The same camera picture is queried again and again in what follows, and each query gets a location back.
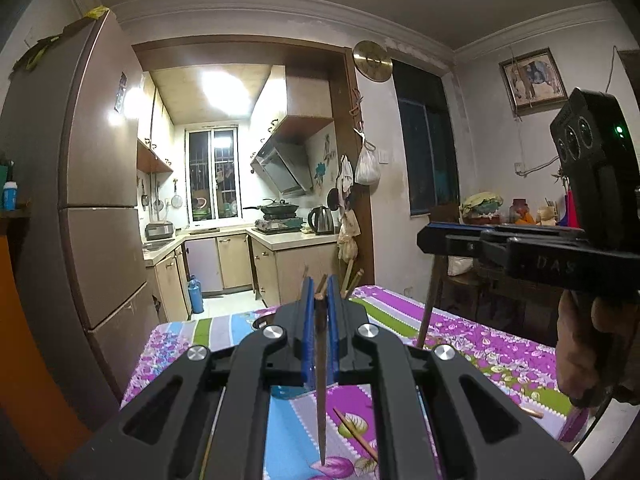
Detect floral striped tablecloth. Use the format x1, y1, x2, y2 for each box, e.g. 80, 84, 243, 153
120, 285, 588, 480

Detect dark wooden side table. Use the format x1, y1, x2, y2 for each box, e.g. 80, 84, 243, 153
487, 260, 571, 346

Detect beige base cabinets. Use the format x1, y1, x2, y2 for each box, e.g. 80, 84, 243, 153
144, 232, 253, 321

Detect black wok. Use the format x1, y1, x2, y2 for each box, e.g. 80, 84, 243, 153
243, 199, 301, 216

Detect dark brown chopstick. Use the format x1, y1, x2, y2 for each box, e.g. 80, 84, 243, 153
314, 292, 328, 467

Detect gas stove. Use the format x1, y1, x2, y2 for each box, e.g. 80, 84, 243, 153
255, 216, 303, 235

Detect blue gas cylinder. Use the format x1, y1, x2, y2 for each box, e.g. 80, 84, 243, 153
186, 275, 204, 314

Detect white plastic bag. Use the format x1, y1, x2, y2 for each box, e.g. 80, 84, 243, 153
354, 140, 382, 185

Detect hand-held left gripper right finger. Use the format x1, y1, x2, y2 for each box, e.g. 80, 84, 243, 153
325, 287, 586, 480

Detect barred kitchen window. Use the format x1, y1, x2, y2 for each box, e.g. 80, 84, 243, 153
185, 127, 240, 223

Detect brown wooden chopstick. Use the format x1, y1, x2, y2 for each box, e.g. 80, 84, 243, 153
416, 255, 443, 350

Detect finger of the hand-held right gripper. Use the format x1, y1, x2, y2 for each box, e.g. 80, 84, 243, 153
429, 221, 585, 237
417, 226, 510, 261

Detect beige cabinet above hood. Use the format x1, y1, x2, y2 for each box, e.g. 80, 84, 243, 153
250, 66, 335, 143

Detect hanging kitchen cloths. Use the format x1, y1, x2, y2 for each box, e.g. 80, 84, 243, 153
336, 155, 362, 261

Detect kitchen ceiling light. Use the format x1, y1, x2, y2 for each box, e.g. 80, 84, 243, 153
200, 71, 256, 116

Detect framed elephant picture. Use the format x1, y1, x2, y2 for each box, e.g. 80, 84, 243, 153
499, 48, 568, 113

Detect brown refrigerator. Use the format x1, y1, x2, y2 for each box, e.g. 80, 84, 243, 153
0, 10, 161, 411

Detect gold wall clock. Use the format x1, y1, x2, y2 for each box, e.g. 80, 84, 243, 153
353, 41, 393, 82

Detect steel range hood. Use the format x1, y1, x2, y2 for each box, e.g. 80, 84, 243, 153
250, 140, 308, 198

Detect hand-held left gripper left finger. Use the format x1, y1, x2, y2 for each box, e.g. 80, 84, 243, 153
60, 277, 321, 480

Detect black cable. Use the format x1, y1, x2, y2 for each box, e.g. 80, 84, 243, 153
572, 392, 613, 456

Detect person's right hand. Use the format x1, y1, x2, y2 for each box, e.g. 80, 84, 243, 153
555, 290, 640, 408

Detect dark room window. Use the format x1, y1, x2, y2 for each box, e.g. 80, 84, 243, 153
392, 58, 461, 216

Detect steel electric kettle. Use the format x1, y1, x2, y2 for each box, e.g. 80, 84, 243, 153
307, 206, 336, 236

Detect beige wall cabinets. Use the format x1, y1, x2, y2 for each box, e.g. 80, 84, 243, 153
136, 72, 175, 173

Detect beige cabinet under stove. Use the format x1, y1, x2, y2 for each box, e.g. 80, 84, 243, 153
250, 232, 346, 311

